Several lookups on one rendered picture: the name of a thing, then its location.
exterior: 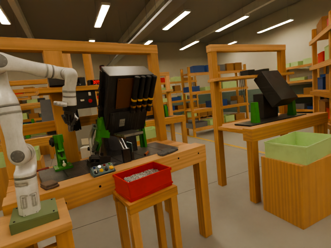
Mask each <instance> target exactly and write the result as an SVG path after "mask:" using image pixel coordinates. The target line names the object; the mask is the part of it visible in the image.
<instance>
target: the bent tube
mask: <svg viewBox="0 0 331 248"><path fill-rule="evenodd" d="M96 129H98V127H97V124H92V129H91V132H90V135H89V148H90V154H91V155H94V154H95V152H92V149H91V148H92V146H93V135H94V132H95V130H96Z"/></svg>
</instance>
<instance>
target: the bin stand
mask: <svg viewBox="0 0 331 248"><path fill-rule="evenodd" d="M112 193H113V200H114V201H115V206H116V213H117V219H118V225H119V232H120V239H121V245H122V248H131V242H130V235H129V228H128V221H127V214H126V207H127V212H128V219H129V226H130V233H131V240H132V248H143V242H142V235H141V228H140V220H139V213H138V212H140V211H142V210H144V209H147V208H149V207H151V206H154V213H155V221H156V228H157V236H158V244H159V248H167V241H166V229H165V221H164V213H163V205H162V201H165V200H167V203H168V212H169V220H170V228H171V237H172V245H173V248H183V245H182V236H181V227H180V218H179V210H178V200H177V195H178V190H177V186H176V185H174V184H172V185H171V186H168V187H166V188H164V189H161V190H159V191H157V192H155V193H152V194H150V195H148V196H145V197H143V198H141V199H139V200H136V201H134V202H132V203H131V202H129V201H128V200H126V199H125V198H124V197H122V196H121V195H119V194H118V193H117V192H116V191H113V192H112ZM125 206H126V207H125Z"/></svg>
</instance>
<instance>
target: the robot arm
mask: <svg viewBox="0 0 331 248"><path fill-rule="evenodd" d="M8 71H19V72H25V73H28V74H31V75H35V76H38V77H44V78H52V79H55V78H56V79H61V80H65V85H64V86H63V87H62V93H63V98H62V101H54V102H53V103H54V105H57V106H62V107H63V111H64V114H63V115H61V116H62V118H63V120H64V122H65V124H67V125H68V131H69V132H72V131H73V125H75V124H76V123H77V122H78V120H79V117H77V116H76V110H77V100H76V85H77V78H78V76H77V72H76V71H75V69H73V68H67V67H59V66H55V65H51V64H45V63H39V62H33V61H29V60H25V59H21V58H18V57H14V56H11V55H8V54H5V53H2V52H0V125H1V129H2V132H3V135H4V139H5V144H6V151H7V156H8V159H9V161H10V162H11V163H12V164H14V165H15V166H16V167H15V172H14V174H13V177H14V184H15V191H16V199H17V206H18V212H19V215H20V216H23V217H25V216H28V215H32V214H35V213H38V211H39V210H40V209H41V204H40V197H39V190H38V182H37V173H36V171H37V160H36V152H35V149H34V147H33V146H32V145H31V144H28V143H25V140H24V137H23V114H22V110H21V107H20V103H19V101H18V99H17V97H16V95H15V93H14V92H13V90H12V88H11V86H10V84H9V80H8V75H7V72H8Z"/></svg>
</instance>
